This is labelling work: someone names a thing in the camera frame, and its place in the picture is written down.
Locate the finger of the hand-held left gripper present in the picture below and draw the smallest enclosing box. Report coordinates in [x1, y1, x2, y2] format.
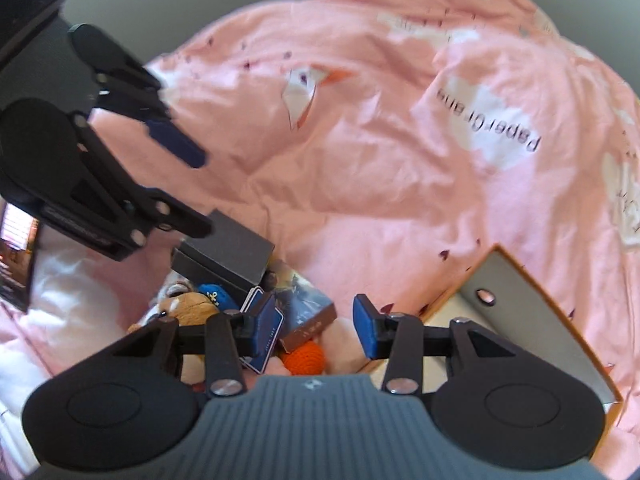
[94, 67, 207, 169]
[75, 115, 214, 249]

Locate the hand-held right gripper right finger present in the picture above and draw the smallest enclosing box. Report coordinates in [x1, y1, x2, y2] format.
[353, 294, 518, 395]

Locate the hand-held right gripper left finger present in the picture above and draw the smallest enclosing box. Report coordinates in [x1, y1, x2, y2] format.
[112, 292, 281, 398]

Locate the black box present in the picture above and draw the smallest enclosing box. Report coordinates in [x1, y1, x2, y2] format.
[171, 210, 277, 303]

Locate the orange cardboard box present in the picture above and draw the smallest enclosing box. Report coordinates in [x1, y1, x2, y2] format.
[420, 244, 623, 431]

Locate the orange crochet ball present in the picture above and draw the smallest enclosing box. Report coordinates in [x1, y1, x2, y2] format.
[279, 340, 326, 376]

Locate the brown teddy bear plush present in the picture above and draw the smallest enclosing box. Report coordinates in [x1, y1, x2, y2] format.
[127, 282, 221, 337]

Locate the dark framed screen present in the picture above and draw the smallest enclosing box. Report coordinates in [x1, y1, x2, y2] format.
[0, 200, 42, 315]

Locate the pink printed blanket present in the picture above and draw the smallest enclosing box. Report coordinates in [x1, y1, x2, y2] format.
[0, 0, 640, 480]

